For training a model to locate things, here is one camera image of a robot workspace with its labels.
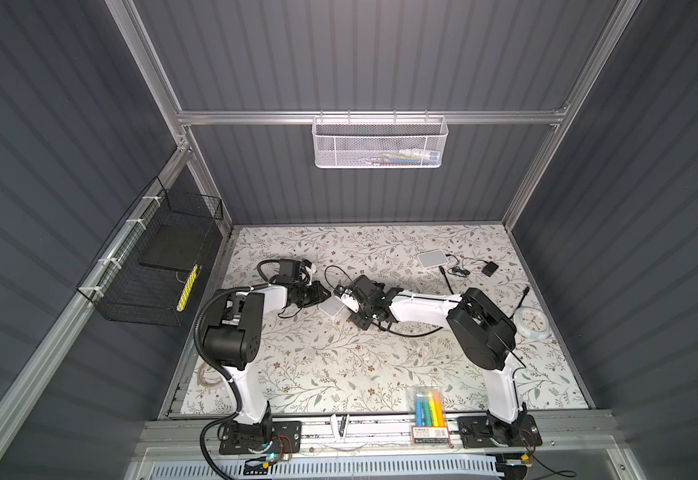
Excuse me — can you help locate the black pad in basket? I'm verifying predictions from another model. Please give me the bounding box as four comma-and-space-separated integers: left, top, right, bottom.
138, 225, 205, 273

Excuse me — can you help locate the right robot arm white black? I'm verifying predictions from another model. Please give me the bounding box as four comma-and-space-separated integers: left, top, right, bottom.
334, 275, 529, 446

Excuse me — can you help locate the roll of clear tape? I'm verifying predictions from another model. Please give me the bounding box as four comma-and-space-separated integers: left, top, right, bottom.
197, 362, 225, 389

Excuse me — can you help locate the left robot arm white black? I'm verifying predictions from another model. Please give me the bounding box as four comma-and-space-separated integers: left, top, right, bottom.
192, 259, 331, 442

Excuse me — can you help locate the floral table mat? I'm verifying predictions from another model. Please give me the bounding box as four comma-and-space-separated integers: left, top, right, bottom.
180, 224, 590, 415

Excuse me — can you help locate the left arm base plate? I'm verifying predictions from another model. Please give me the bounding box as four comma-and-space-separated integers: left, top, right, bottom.
218, 421, 303, 455

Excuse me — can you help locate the black power adapter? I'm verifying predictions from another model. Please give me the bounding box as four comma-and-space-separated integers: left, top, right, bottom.
481, 261, 499, 277

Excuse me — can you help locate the white perforated cable tray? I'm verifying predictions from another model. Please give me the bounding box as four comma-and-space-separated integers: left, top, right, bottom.
147, 454, 500, 480

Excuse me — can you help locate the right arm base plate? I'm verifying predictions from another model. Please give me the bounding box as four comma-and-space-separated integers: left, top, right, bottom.
457, 415, 543, 448

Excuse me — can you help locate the black wire basket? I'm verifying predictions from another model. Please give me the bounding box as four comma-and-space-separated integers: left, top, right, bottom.
78, 180, 226, 327

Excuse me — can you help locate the white round clock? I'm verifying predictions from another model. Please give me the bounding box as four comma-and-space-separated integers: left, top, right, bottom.
513, 307, 552, 340

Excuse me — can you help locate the box of coloured markers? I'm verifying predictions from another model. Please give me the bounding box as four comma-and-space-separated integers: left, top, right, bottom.
408, 386, 450, 445

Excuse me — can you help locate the white wire mesh basket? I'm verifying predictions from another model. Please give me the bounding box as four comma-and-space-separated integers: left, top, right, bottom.
311, 114, 449, 169

